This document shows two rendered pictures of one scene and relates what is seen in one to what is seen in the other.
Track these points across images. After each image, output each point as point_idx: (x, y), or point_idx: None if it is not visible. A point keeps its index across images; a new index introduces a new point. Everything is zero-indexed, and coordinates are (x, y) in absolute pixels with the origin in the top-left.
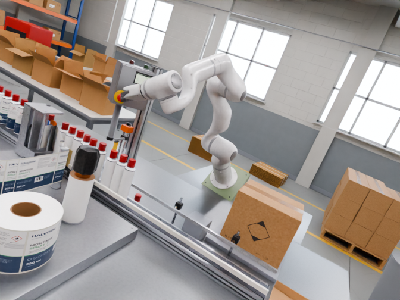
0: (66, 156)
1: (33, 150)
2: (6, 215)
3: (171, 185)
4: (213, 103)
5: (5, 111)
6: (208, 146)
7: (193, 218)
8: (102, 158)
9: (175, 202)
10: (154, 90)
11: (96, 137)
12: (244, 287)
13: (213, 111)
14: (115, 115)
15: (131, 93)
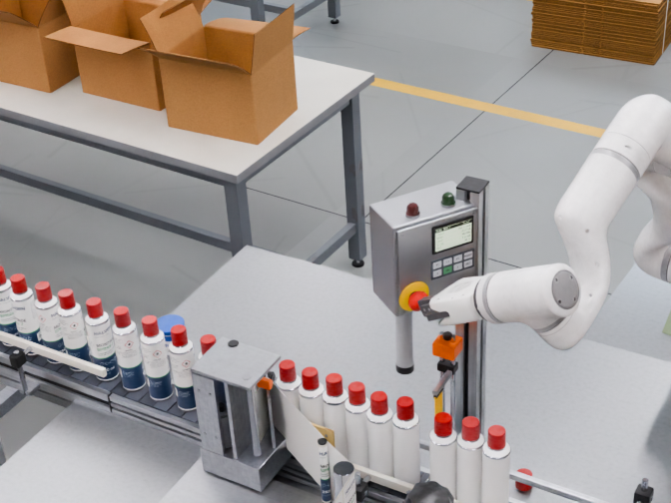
0: (353, 483)
1: (252, 463)
2: None
3: (584, 383)
4: (645, 189)
5: (106, 351)
6: (659, 271)
7: None
8: (414, 435)
9: (634, 493)
10: (517, 316)
11: (310, 283)
12: None
13: (653, 204)
14: (404, 317)
15: (456, 318)
